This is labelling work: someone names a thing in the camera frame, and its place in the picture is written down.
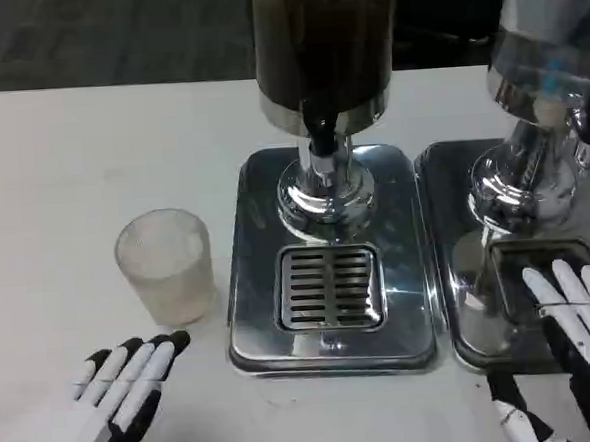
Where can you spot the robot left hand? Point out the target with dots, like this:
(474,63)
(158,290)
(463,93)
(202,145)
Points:
(97,418)

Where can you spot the clear ribbed glass cup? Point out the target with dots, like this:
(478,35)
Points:
(170,273)

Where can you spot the steel drip tray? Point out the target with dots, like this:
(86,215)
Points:
(254,283)
(444,197)

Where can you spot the clear drink dispenser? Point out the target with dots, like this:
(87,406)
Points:
(536,66)

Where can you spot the black tap of dark dispenser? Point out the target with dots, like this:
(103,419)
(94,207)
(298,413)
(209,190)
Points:
(319,129)

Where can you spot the dark drink dispenser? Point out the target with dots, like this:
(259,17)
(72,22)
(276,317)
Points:
(324,44)

